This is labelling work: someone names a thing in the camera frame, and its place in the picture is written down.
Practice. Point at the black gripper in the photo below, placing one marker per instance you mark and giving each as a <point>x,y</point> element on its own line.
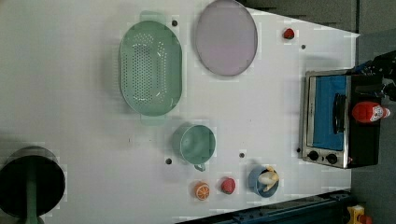
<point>382,66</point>

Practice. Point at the red Heinz ketchup bottle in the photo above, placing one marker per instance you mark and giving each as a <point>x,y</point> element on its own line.
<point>367,112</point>

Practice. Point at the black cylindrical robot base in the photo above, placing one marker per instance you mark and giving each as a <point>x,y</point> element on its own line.
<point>32,184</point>

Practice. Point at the red toy strawberry far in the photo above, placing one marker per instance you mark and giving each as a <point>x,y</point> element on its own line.
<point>288,33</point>

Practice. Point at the yellow red object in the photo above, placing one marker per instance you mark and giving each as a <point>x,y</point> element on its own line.
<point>357,215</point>

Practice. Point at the round lilac plate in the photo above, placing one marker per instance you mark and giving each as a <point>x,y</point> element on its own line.
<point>226,38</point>

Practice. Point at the yellow toy banana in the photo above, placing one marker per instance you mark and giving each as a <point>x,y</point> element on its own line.
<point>268,178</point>

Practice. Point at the blue bowl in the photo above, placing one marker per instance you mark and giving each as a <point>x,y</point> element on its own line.
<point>256,186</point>

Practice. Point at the red toy strawberry near bowl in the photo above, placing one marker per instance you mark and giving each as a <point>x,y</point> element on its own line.
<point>228,185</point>

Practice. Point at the green mug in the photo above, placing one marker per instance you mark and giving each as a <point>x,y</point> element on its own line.
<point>194,144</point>

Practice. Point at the toy orange half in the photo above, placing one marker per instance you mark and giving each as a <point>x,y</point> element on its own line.
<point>201,191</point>

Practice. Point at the green oval colander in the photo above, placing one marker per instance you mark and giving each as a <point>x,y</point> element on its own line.
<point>150,59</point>

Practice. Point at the blue metal frame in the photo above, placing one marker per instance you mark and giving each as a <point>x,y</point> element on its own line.
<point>326,208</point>

